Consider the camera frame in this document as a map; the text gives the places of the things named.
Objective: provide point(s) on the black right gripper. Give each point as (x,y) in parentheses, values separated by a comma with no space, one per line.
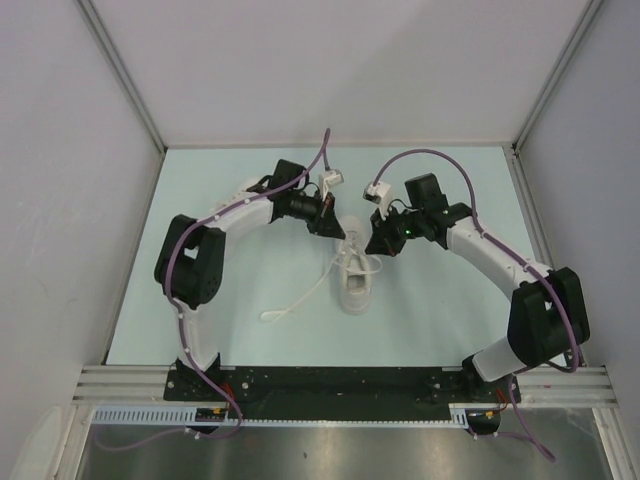
(381,241)

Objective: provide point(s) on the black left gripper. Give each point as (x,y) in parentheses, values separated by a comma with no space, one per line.
(324,222)

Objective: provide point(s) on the white sneaker with laces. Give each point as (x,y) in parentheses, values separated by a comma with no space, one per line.
(356,270)

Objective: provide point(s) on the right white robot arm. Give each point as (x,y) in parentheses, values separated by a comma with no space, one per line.
(547,314)

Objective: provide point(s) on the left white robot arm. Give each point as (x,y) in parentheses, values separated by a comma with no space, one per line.
(190,264)

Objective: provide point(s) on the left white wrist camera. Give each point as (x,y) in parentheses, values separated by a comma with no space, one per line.
(329,179)

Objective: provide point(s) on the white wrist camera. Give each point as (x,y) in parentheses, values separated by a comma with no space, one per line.
(329,179)
(380,194)

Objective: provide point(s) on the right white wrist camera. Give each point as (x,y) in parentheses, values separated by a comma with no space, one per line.
(380,194)

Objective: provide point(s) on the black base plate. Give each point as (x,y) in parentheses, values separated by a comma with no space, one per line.
(344,392)

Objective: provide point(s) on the aluminium frame rail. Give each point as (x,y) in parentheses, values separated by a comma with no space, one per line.
(590,387)

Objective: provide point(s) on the grey slotted cable duct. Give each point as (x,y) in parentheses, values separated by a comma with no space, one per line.
(192,416)

